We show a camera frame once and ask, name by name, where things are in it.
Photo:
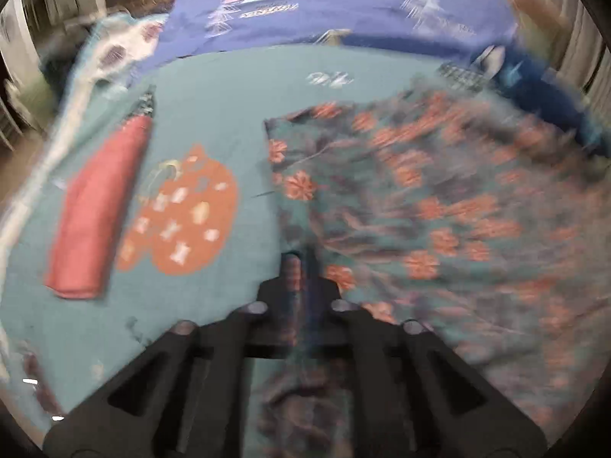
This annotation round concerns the pink folded cloth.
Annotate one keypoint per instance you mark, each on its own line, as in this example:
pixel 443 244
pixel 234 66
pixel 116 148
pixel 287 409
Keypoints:
pixel 95 210

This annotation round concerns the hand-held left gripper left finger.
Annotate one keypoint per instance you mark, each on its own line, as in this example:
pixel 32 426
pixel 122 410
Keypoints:
pixel 288 296

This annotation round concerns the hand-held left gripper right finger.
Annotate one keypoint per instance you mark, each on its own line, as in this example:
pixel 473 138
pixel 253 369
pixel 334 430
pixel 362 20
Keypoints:
pixel 325 298

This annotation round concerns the floral patterned small garment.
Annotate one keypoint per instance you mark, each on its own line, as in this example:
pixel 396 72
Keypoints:
pixel 429 200

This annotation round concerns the tan cushion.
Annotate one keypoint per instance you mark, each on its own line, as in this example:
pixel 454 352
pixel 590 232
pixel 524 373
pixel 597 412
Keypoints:
pixel 532 2

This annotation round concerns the purple printed quilt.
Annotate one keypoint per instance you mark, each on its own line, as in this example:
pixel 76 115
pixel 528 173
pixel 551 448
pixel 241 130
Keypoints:
pixel 334 4

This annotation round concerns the dark blue star-print garment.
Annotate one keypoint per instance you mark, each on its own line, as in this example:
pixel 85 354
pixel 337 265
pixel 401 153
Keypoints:
pixel 539 86

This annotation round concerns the beige curtain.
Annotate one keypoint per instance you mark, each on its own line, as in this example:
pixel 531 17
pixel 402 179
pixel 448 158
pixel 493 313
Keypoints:
pixel 580 38

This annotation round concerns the teal printed blanket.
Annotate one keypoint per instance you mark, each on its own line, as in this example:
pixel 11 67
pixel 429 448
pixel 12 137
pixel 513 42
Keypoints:
pixel 215 86

